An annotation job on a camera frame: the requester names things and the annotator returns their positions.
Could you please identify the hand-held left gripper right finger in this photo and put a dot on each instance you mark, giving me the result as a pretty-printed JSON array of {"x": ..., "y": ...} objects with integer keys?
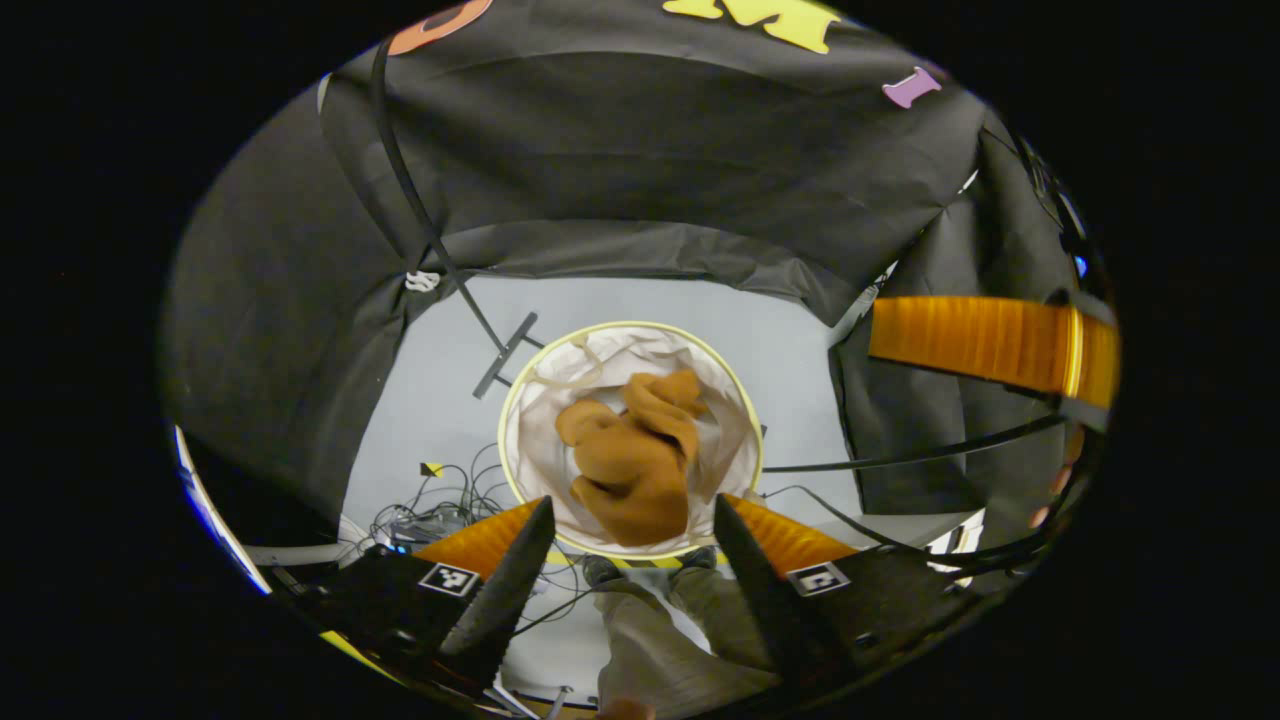
[{"x": 765, "y": 600}]

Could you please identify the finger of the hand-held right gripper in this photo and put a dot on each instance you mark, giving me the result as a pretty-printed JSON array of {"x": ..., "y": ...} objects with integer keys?
[{"x": 970, "y": 335}]

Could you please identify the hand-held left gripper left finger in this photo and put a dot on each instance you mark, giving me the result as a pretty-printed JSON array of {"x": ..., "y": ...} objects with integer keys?
[{"x": 505, "y": 600}]

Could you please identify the white laundry hamper yellow rim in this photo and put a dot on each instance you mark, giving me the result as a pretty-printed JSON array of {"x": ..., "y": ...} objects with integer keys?
[{"x": 540, "y": 440}]

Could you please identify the brown jacket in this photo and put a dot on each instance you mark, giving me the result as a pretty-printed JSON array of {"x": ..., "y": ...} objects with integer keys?
[{"x": 630, "y": 470}]

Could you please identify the black clothes rack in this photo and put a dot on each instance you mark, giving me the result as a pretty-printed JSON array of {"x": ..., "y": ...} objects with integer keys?
[{"x": 508, "y": 356}]

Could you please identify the person's right shoe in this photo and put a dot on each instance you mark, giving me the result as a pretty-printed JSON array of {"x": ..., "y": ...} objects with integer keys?
[{"x": 698, "y": 558}]

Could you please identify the person's shoe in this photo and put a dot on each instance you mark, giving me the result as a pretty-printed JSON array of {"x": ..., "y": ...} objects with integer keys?
[
  {"x": 698, "y": 558},
  {"x": 602, "y": 570}
]

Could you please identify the person's left shoe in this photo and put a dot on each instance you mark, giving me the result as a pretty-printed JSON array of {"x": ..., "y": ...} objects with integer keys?
[{"x": 602, "y": 570}]

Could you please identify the grey power strip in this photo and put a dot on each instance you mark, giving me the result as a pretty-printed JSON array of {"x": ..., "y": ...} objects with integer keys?
[{"x": 425, "y": 525}]

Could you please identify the person's grey trousers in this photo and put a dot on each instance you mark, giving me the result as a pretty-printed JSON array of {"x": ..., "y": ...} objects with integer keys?
[{"x": 650, "y": 650}]

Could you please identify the yellow black floor tag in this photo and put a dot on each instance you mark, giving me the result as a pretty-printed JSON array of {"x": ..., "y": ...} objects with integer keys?
[{"x": 432, "y": 469}]

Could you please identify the blue and white panel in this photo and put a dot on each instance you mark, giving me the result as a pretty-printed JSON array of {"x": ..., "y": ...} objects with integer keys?
[{"x": 215, "y": 520}]

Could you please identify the black backdrop cloth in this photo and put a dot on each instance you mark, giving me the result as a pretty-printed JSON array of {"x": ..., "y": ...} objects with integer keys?
[{"x": 650, "y": 150}]

